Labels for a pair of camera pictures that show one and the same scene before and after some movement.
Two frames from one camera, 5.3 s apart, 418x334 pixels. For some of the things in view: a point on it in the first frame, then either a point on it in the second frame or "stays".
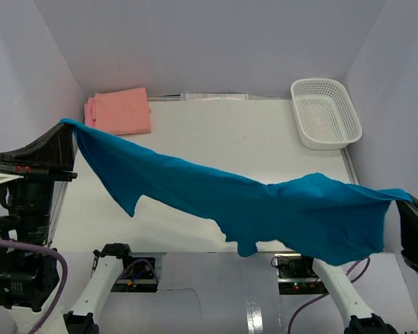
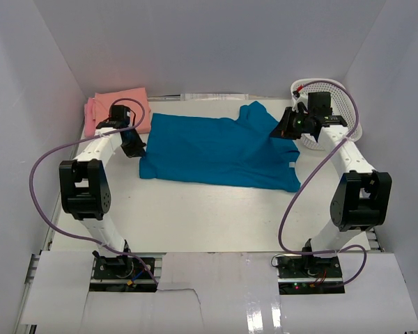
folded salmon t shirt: (122, 113) stays
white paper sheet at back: (214, 97) stays
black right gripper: (416, 232) -> (283, 130)
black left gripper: (56, 147) -> (137, 150)
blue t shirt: (313, 218) -> (238, 150)
